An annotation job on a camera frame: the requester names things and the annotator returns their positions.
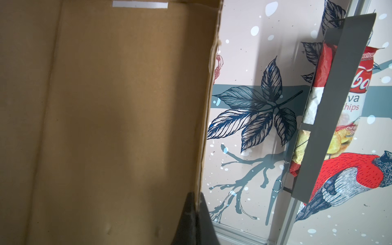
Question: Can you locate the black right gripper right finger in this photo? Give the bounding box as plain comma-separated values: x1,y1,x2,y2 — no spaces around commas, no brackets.
197,193,220,245

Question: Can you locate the red cassava chips bag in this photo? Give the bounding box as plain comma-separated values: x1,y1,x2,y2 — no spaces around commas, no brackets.
289,42,380,178

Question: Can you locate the brown cardboard box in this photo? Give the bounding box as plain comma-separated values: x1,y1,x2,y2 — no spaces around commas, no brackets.
1,1,223,245

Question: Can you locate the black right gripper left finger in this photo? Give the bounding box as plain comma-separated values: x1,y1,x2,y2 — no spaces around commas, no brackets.
171,192,197,245

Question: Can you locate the black wall basket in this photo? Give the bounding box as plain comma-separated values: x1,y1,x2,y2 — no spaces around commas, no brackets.
292,13,376,204

